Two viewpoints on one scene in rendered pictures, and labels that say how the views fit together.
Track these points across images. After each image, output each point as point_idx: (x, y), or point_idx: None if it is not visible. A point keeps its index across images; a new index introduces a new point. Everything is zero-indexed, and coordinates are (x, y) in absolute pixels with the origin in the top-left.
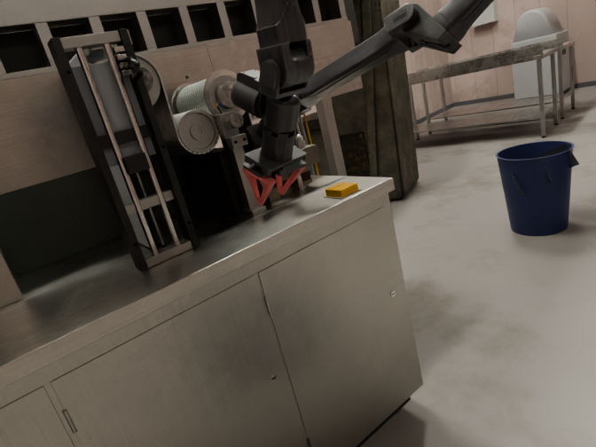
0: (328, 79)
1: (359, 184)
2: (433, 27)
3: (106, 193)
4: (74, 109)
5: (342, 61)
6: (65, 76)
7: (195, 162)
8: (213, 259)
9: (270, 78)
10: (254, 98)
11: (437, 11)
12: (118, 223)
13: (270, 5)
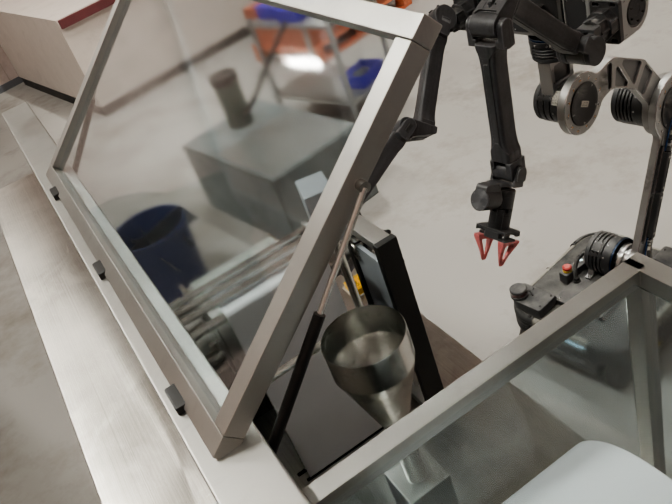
0: (369, 191)
1: (342, 278)
2: (428, 127)
3: (417, 363)
4: (401, 295)
5: (372, 173)
6: (405, 265)
7: None
8: (459, 353)
9: (524, 175)
10: (501, 196)
11: (422, 118)
12: (424, 386)
13: (515, 138)
